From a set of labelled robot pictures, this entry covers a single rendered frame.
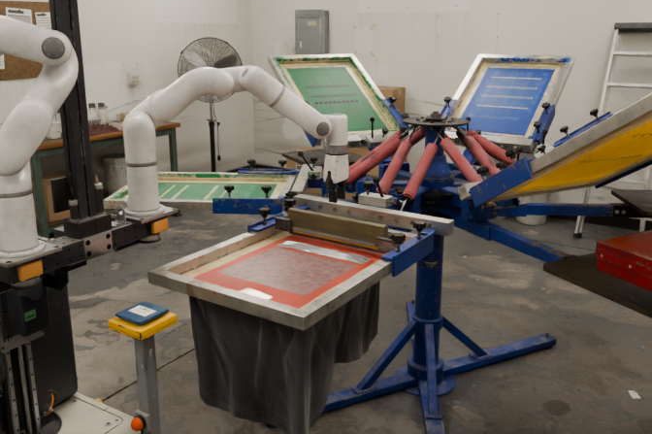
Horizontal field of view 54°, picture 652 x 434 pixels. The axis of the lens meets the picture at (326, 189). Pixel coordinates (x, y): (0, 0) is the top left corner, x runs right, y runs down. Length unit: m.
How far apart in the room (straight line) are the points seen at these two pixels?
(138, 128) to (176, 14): 4.91
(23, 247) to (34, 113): 0.36
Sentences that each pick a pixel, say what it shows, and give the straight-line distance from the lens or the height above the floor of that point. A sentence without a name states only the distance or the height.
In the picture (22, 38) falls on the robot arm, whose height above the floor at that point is 1.68.
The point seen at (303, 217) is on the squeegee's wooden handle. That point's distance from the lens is 2.34.
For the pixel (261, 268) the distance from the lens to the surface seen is 2.09.
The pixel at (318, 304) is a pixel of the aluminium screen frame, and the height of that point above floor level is 0.99.
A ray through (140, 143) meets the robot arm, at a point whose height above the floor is 1.37.
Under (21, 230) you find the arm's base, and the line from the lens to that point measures 1.82.
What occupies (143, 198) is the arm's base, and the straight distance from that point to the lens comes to 2.08.
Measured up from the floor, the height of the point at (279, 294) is 0.96.
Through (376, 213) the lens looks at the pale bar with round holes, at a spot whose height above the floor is 1.03.
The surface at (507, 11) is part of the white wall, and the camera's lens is 6.26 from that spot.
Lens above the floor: 1.70
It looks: 14 degrees down
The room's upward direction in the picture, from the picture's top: straight up
